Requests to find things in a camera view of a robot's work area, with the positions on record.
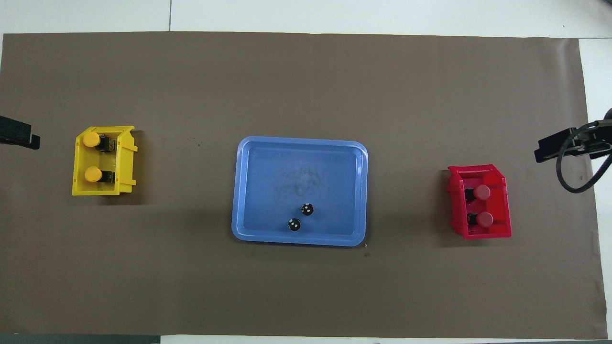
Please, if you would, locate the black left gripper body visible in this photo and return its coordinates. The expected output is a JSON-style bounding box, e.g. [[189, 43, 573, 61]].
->
[[0, 116, 32, 144]]

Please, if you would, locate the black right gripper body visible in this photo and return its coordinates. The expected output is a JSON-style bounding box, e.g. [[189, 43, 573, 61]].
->
[[571, 123, 612, 159]]

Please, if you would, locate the yellow push button switch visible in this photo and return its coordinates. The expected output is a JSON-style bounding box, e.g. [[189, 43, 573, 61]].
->
[[82, 132, 118, 153], [84, 166, 116, 184]]

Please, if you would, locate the red push button switch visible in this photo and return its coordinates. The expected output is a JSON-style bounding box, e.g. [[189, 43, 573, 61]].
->
[[465, 184, 492, 201], [466, 212, 494, 228]]

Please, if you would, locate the blue plastic tray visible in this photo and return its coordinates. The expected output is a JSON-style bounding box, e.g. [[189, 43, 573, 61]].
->
[[231, 136, 369, 247]]

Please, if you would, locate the red plastic parts bin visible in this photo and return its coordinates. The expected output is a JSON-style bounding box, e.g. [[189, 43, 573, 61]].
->
[[447, 164, 512, 240]]

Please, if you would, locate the yellow plastic parts bin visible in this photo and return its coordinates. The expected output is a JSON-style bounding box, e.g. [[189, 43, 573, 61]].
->
[[72, 126, 138, 196]]

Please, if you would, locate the brown paper table mat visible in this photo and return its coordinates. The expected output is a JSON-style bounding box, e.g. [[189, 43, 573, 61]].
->
[[0, 32, 608, 339]]

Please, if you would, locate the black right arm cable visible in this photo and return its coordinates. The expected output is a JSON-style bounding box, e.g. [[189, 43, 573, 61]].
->
[[556, 121, 612, 194]]

